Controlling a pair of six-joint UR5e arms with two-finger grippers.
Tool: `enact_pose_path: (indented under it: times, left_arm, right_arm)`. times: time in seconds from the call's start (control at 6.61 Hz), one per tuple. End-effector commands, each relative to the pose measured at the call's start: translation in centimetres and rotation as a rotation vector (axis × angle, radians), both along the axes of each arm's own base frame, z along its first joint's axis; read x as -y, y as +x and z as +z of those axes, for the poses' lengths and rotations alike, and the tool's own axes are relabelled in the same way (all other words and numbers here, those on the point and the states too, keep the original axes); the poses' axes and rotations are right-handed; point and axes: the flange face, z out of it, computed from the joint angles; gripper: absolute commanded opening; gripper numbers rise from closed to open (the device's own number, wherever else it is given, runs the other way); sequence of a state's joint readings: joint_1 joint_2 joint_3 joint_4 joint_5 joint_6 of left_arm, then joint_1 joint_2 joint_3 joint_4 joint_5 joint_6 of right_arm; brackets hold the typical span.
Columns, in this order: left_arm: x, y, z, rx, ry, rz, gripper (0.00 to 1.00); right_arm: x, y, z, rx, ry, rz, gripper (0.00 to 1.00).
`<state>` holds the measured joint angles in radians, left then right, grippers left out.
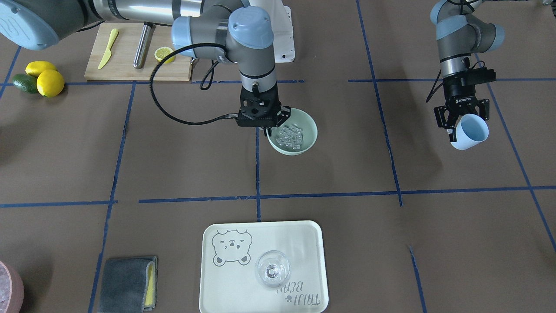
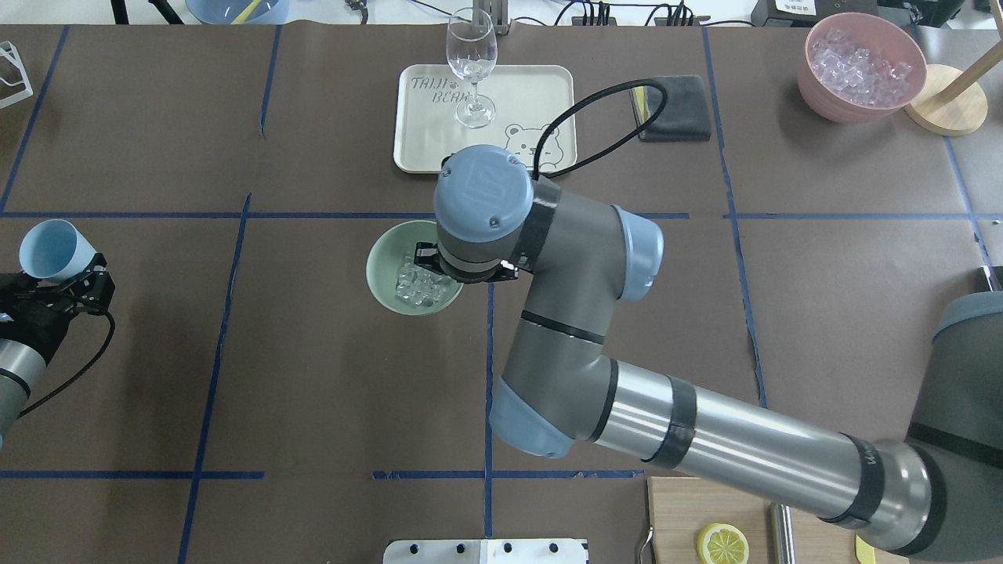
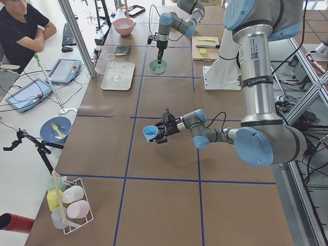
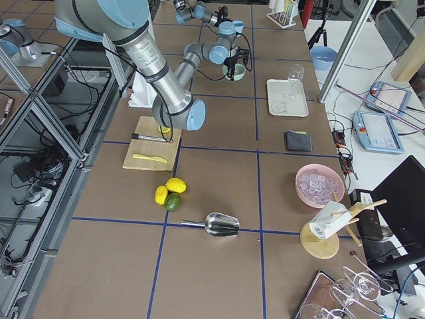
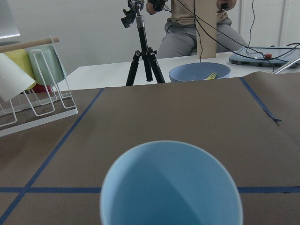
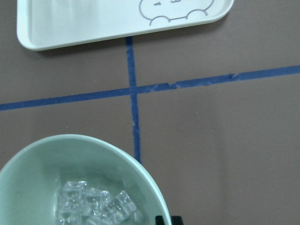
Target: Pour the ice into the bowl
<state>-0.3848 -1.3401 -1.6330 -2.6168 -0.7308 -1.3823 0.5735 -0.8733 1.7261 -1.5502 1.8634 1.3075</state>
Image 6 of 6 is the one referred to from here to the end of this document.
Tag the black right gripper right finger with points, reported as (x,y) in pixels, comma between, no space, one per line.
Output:
(176,220)

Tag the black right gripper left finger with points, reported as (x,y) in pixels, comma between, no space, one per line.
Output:
(159,220)

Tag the green bowl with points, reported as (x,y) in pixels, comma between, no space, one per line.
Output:
(31,180)

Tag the ice cubes in green bowl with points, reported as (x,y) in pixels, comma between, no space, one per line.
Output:
(80,204)

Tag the cream bear tray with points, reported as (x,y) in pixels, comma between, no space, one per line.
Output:
(49,24)

